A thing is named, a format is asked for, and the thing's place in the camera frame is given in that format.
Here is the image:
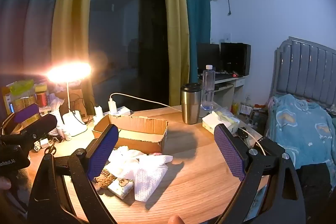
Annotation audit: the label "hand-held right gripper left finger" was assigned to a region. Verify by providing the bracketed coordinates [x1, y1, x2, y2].
[28, 124, 120, 224]

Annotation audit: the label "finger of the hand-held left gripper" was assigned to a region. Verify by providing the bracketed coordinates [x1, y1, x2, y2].
[2, 103, 42, 135]
[16, 114, 58, 142]

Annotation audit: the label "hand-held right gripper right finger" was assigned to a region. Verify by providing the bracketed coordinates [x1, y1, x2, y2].
[214, 124, 306, 224]

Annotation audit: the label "bear print tissue packet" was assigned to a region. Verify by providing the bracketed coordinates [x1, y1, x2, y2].
[108, 178, 134, 199]

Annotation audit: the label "brown cardboard box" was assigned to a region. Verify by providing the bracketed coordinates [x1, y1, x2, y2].
[92, 114, 169, 155]

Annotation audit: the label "red can with yellow lid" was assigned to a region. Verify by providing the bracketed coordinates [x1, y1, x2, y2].
[35, 84, 49, 107]

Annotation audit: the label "black scissors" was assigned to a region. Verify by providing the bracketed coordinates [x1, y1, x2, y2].
[43, 144, 57, 155]

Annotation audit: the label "white crumpled paper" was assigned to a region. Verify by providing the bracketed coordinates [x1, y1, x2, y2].
[49, 94, 65, 111]

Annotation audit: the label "yellow white tissue pack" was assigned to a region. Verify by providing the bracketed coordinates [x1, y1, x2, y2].
[202, 107, 240, 134]

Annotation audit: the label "white desk lamp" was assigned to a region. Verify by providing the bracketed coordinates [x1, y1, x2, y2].
[47, 63, 92, 136]

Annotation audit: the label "white plastic bag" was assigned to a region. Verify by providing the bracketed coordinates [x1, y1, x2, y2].
[52, 81, 66, 94]

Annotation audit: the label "brown cardboard carton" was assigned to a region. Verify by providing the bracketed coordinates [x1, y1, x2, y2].
[64, 89, 88, 119]

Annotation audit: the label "white power strip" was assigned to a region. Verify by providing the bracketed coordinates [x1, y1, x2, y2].
[109, 106, 134, 116]

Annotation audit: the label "steel tumbler with black lid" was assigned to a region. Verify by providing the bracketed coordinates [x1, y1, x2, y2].
[180, 83, 202, 125]

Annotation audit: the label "clear water bottle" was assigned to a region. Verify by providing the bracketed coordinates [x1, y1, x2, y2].
[202, 65, 216, 111]

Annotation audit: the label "white computer desk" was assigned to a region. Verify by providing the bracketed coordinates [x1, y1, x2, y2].
[198, 72, 248, 109]

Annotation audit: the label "blue printed blanket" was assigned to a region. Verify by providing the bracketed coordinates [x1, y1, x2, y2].
[268, 94, 336, 169]

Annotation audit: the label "black keyboard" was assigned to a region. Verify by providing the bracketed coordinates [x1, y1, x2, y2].
[215, 73, 234, 81]

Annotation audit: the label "dark cloth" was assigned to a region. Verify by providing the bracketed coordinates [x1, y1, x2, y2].
[297, 164, 332, 214]

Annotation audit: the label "black computer monitor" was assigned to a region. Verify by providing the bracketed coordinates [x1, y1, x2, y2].
[197, 42, 220, 72]
[220, 42, 251, 76]

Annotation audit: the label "grey padded bed headboard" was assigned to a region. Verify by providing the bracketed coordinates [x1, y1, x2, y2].
[273, 36, 336, 109]

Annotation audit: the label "dark window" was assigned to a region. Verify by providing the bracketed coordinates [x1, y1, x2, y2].
[89, 0, 168, 109]

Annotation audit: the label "white charging cable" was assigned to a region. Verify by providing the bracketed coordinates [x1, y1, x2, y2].
[110, 93, 183, 112]

